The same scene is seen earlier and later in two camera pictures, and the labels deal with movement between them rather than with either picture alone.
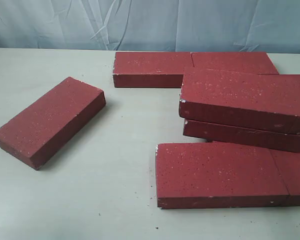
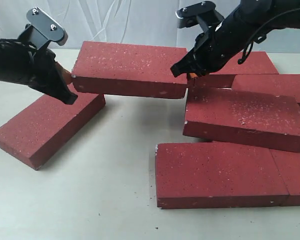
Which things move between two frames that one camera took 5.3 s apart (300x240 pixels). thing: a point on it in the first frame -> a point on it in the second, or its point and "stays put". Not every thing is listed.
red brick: [294, 168] stays put
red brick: [277, 102] -> [129, 70]
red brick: [250, 63] stays put
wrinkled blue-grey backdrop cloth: [214, 26] stays put
